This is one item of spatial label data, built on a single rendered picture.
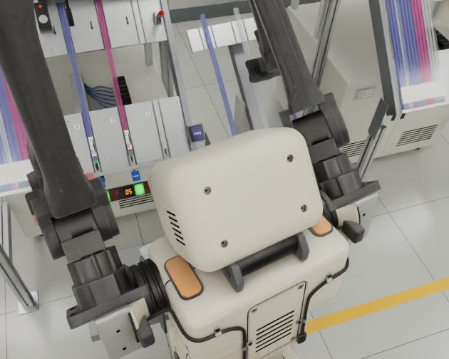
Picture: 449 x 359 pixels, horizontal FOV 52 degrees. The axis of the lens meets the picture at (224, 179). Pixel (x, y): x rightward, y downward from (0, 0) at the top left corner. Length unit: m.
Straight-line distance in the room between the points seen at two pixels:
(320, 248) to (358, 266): 1.51
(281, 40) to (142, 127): 0.76
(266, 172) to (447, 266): 1.83
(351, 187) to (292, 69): 0.23
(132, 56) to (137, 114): 0.65
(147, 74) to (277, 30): 1.21
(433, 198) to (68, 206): 2.16
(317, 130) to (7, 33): 0.51
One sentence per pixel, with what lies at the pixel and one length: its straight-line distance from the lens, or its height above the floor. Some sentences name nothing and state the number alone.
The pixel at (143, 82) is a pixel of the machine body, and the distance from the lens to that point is 1.95.
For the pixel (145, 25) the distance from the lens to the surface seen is 1.55.
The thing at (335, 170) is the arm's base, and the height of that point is 1.23.
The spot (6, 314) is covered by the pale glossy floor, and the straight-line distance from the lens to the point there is 2.14.
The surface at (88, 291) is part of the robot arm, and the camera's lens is 0.68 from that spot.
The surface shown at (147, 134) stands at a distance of 1.49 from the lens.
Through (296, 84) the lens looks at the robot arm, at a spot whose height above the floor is 1.31.
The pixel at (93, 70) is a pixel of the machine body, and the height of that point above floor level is 0.62.
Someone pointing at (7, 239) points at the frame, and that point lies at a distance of 1.92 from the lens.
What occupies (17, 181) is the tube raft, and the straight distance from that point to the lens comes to 1.50.
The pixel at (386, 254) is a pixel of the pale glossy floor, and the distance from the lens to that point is 2.28.
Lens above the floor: 1.82
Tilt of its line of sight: 50 degrees down
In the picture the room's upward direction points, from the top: 4 degrees clockwise
